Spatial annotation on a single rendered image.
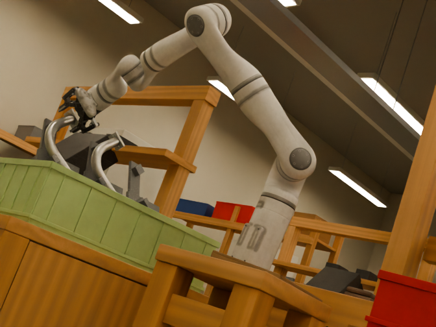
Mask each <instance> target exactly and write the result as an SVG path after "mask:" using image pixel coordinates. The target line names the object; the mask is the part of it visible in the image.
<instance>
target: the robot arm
mask: <svg viewBox="0 0 436 327"><path fill-rule="evenodd" d="M184 23H185V28H183V29H182V30H180V31H178V32H176V33H174V34H172V35H170V36H168V37H166V38H164V39H162V40H160V41H158V42H156V43H155V44H154V45H152V46H151V47H149V48H148V49H146V50H145V51H144V52H142V54H141V56H140V60H139V58H138V57H137V56H135V55H132V54H130V55H127V56H125V57H124V58H122V59H121V61H120V62H119V63H118V65H117V66H116V68H115V69H114V71H113V72H112V73H111V74H110V75H109V76H108V77H107V78H105V79H104V80H103V81H101V82H100V83H98V84H96V85H94V86H93V87H91V88H90V89H89V90H87V91H86V90H84V89H83V88H80V87H78V86H77V87H75V88H71V89H70V90H69V91H68V92H67V93H66V94H65V95H64V96H63V97H62V98H63V100H64V104H63V105H61V106H59V110H58V112H61V111H64V110H65V109H66V108H68V107H69V106H70V107H75V110H76V112H77V113H78V116H79V117H80V118H79V123H78V125H77V126H76V127H74V128H72V129H71V130H70V133H71V132H72V133H76V132H78V131H79V130H81V132H82V133H86V132H89V131H91V130H92V129H94V128H96V127H98V126H99V125H100V124H99V123H97V122H96V120H95V116H96V115H97V114H99V113H100V112H102V111H103V110H105V109H106V108H108V107H109V106H110V105H111V104H112V103H114V102H115V101H116V100H118V99H119V98H121V97H122V96H124V94H125V93H126V92H127V85H128V86H129V87H130V89H131V90H133V91H143V90H144V89H145V88H146V87H147V86H148V85H149V84H150V83H151V81H152V79H153V78H154V77H155V76H156V74H157V73H159V72H160V71H161V70H163V69H164V68H166V67H167V66H169V65H170V64H172V63H173V62H175V61H176V60H178V59H179V58H181V57H182V56H184V55H185V54H187V53H188V52H190V51H191V50H193V49H195V48H196V47H198V48H199V49H200V51H201V52H202V53H203V55H204V56H205V57H206V58H207V59H208V61H209V62H210V64H211V65H212V66H213V68H214V69H215V70H216V72H217V74H218V75H219V76H220V78H221V80H222V81H223V82H224V84H225V86H226V87H227V89H228V91H229V92H230V94H231V96H232V97H233V98H234V100H235V102H236V103H237V105H238V107H239V108H240V109H241V111H242V112H243V113H244V114H245V115H246V117H247V118H248V119H249V120H250V121H251V122H252V123H254V124H255V125H256V126H257V127H258V128H259V129H260V130H261V131H262V132H263V133H264V134H265V136H266V137H267V139H268V140H269V141H270V143H271V145H272V147H273V149H274V151H275V152H276V154H277V157H276V159H275V161H274V163H273V165H272V168H271V171H270V173H269V176H268V177H267V180H266V182H265V185H264V188H263V192H262V194H261V197H260V199H259V201H258V203H257V205H256V208H255V210H254V212H253V214H252V217H251V219H250V221H249V223H245V225H244V227H243V229H242V232H241V234H240V236H239V239H238V240H237V243H236V245H235V248H234V250H233V252H232V255H231V257H234V258H237V259H239V260H242V261H245V262H248V263H251V264H253V265H256V266H258V267H261V268H264V269H267V270H270V268H271V265H272V264H273V261H274V258H275V256H276V253H277V252H278V249H279V247H280V244H281V242H282V239H283V238H284V235H285V232H286V230H287V227H288V226H289V223H290V221H291V218H292V216H293V214H294V212H295V209H296V207H297V204H298V198H299V195H300V192H301V190H302V187H303V185H304V182H305V181H306V178H307V177H308V176H309V175H311V174H312V173H313V172H314V170H315V167H316V164H317V160H316V156H315V153H314V151H313V149H312V148H311V147H310V146H309V144H308V143H307V142H306V140H305V139H304V138H303V137H302V136H301V135H300V133H299V132H298V130H297V129H296V128H295V127H294V126H293V124H292V123H291V122H290V120H289V118H288V117H287V115H286V113H285V112H284V110H283V108H282V106H281V105H280V103H279V102H278V100H277V98H276V97H275V96H274V93H273V92H272V90H271V89H270V87H269V85H268V84H267V82H266V81H265V79H264V78H263V76H262V75H261V73H260V72H259V71H258V70H257V69H256V68H255V67H254V66H253V65H252V64H250V63H249V62H247V61H246V60H245V59H244V58H242V57H241V56H239V55H238V54H237V53H236V52H235V51H233V50H232V49H231V47H230V46H229V45H228V44H227V42H226V41H225V39H224V38H223V36H224V35H225V34H226V33H227V32H228V31H229V29H230V27H231V24H232V18H231V15H230V12H229V10H228V9H227V8H226V7H225V6H223V5H221V4H218V3H209V4H205V5H200V6H195V7H193V8H191V9H189V10H188V11H187V13H186V15H185V19H184ZM73 95H76V96H77V98H76V101H71V100H70V98H71V97H72V96H73ZM88 120H91V123H90V124H89V126H88V127H85V126H86V123H87V122H88Z"/></svg>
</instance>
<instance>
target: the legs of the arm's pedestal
mask: <svg viewBox="0 0 436 327"><path fill-rule="evenodd" d="M193 277H194V274H193V273H192V272H189V271H187V270H185V269H183V268H181V267H179V266H176V265H172V264H170V263H166V262H162V261H157V262H156V265H155V267H154V270H153V272H152V275H151V278H150V280H149V283H148V286H147V288H146V291H145V294H144V296H143V299H142V301H141V304H140V307H139V310H138V312H137V315H136V318H135V320H134V323H133V325H132V327H268V326H267V322H268V320H269V316H270V314H271V310H272V308H273V304H274V301H275V298H274V297H273V296H271V295H269V294H267V293H265V292H263V291H261V290H259V289H255V288H253V287H249V286H245V285H241V284H237V283H235V284H234V287H233V290H232V292H230V291H227V290H224V289H220V288H217V287H213V289H212V293H211V295H210V298H209V301H208V304H204V303H202V302H198V301H196V300H192V299H190V298H186V296H187V293H188V291H189V287H190V285H191V282H192V279H193ZM283 327H324V323H323V322H322V321H320V320H319V319H316V318H315V317H312V316H310V315H306V314H303V313H299V312H297V311H293V310H290V309H289V310H288V311H287V315H286V317H285V321H284V325H283Z"/></svg>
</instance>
